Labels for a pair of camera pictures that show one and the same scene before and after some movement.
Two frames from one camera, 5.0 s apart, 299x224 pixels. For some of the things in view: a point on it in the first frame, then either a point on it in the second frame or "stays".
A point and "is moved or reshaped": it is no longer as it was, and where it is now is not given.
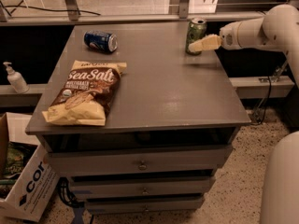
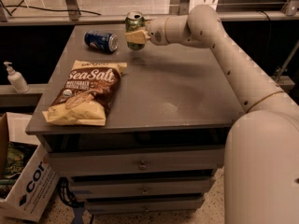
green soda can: (196, 30) is moved or reshaped
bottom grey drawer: (143, 204) stays
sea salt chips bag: (86, 95) stays
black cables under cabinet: (66, 195) stays
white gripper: (229, 37) -> (156, 30)
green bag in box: (18, 156) stays
